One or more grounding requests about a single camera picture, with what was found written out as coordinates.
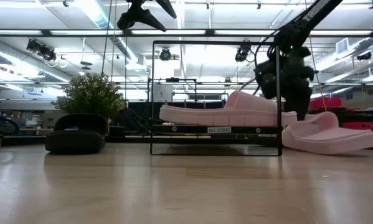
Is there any red and black cart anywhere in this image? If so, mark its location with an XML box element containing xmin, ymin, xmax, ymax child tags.
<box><xmin>308</xmin><ymin>97</ymin><xmax>373</xmax><ymax>132</ymax></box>

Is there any wooden shelf with black frame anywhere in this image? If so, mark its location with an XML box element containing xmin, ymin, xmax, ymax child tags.
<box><xmin>149</xmin><ymin>40</ymin><xmax>283</xmax><ymax>157</ymax></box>

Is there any small green potted plant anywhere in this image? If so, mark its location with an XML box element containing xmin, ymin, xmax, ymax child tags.
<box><xmin>50</xmin><ymin>72</ymin><xmax>127</xmax><ymax>125</ymax></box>

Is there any black aluminium table frame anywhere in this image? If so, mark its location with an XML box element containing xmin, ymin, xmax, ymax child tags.
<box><xmin>0</xmin><ymin>133</ymin><xmax>283</xmax><ymax>147</ymax></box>

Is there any overhead beam with light strips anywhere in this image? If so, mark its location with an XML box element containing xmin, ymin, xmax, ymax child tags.
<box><xmin>0</xmin><ymin>28</ymin><xmax>373</xmax><ymax>38</ymax></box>

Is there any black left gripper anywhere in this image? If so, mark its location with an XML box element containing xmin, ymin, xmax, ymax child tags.
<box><xmin>116</xmin><ymin>0</ymin><xmax>177</xmax><ymax>32</ymax></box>

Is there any pink slide sandal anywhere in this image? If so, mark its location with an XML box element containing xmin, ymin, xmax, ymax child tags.
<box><xmin>159</xmin><ymin>90</ymin><xmax>298</xmax><ymax>128</ymax></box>
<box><xmin>281</xmin><ymin>111</ymin><xmax>373</xmax><ymax>156</ymax></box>

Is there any black slide sandal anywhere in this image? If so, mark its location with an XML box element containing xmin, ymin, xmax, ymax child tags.
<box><xmin>45</xmin><ymin>113</ymin><xmax>107</xmax><ymax>155</ymax></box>

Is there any round black ceiling lamp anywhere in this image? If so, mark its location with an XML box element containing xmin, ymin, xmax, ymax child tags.
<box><xmin>159</xmin><ymin>47</ymin><xmax>172</xmax><ymax>62</ymax></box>

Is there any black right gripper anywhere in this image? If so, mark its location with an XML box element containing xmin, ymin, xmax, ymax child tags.
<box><xmin>254</xmin><ymin>46</ymin><xmax>316</xmax><ymax>122</ymax></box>

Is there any white box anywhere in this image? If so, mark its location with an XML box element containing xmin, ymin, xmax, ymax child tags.
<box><xmin>152</xmin><ymin>83</ymin><xmax>174</xmax><ymax>103</ymax></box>

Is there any black ceiling spotlight cluster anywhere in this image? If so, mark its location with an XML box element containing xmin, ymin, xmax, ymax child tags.
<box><xmin>26</xmin><ymin>38</ymin><xmax>58</xmax><ymax>62</ymax></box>

